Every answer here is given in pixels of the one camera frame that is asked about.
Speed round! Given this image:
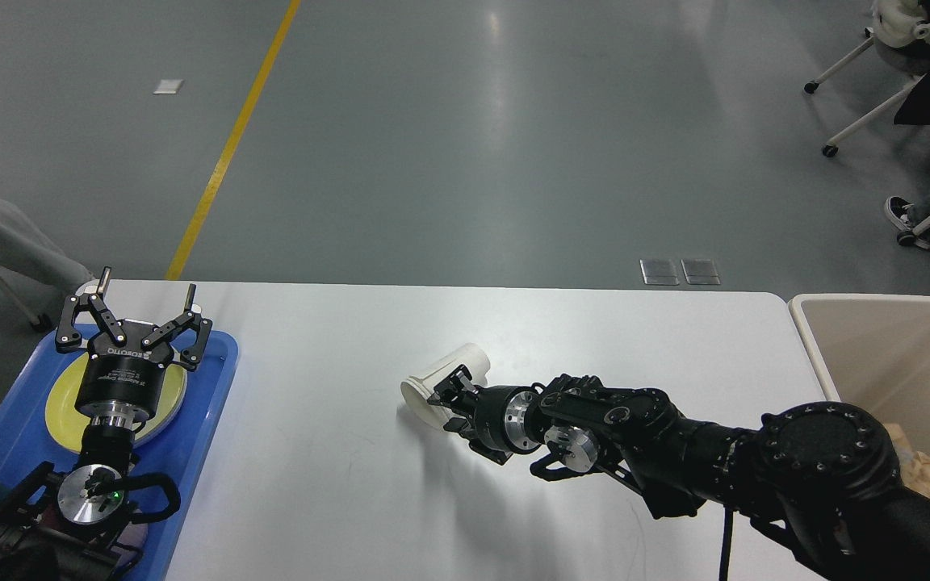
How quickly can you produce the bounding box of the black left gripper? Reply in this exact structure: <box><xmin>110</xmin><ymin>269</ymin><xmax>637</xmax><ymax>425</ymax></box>
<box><xmin>54</xmin><ymin>268</ymin><xmax>212</xmax><ymax>424</ymax></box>

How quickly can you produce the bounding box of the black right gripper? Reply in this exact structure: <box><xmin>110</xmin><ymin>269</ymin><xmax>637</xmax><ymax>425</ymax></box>
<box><xmin>425</xmin><ymin>365</ymin><xmax>543</xmax><ymax>466</ymax></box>

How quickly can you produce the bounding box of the white paper cup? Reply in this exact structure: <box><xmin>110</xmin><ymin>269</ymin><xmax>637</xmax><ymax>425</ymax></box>
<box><xmin>400</xmin><ymin>343</ymin><xmax>491</xmax><ymax>431</ymax></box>

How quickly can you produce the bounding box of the yellow plastic plate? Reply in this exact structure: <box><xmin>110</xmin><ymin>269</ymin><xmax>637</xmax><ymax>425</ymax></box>
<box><xmin>44</xmin><ymin>353</ymin><xmax>188</xmax><ymax>453</ymax></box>

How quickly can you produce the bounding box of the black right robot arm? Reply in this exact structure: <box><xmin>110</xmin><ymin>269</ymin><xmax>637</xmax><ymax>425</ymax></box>
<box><xmin>425</xmin><ymin>365</ymin><xmax>930</xmax><ymax>580</ymax></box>

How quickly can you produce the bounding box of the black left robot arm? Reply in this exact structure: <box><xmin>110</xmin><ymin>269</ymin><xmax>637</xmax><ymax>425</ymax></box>
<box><xmin>0</xmin><ymin>268</ymin><xmax>213</xmax><ymax>580</ymax></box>

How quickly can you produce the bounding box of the pale green plate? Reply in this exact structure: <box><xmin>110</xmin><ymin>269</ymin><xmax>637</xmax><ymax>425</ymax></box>
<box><xmin>133</xmin><ymin>385</ymin><xmax>186</xmax><ymax>449</ymax></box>

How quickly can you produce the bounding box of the blue plastic tray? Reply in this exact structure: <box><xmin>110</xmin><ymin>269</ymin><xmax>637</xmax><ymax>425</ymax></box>
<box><xmin>0</xmin><ymin>330</ymin><xmax>239</xmax><ymax>580</ymax></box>

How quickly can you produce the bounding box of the floor socket plate left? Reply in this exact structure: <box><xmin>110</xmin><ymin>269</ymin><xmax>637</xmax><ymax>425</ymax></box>
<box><xmin>639</xmin><ymin>260</ymin><xmax>680</xmax><ymax>286</ymax></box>

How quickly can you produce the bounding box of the floor socket plate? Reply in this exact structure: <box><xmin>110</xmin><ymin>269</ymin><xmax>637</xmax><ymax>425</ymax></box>
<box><xmin>639</xmin><ymin>260</ymin><xmax>680</xmax><ymax>286</ymax></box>
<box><xmin>681</xmin><ymin>260</ymin><xmax>721</xmax><ymax>286</ymax></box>

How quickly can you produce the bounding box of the floor socket plate right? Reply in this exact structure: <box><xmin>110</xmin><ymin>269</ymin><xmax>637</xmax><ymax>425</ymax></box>
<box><xmin>681</xmin><ymin>260</ymin><xmax>721</xmax><ymax>286</ymax></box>

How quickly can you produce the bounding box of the beige plastic bin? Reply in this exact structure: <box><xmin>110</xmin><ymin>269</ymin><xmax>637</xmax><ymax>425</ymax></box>
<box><xmin>789</xmin><ymin>294</ymin><xmax>930</xmax><ymax>456</ymax></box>

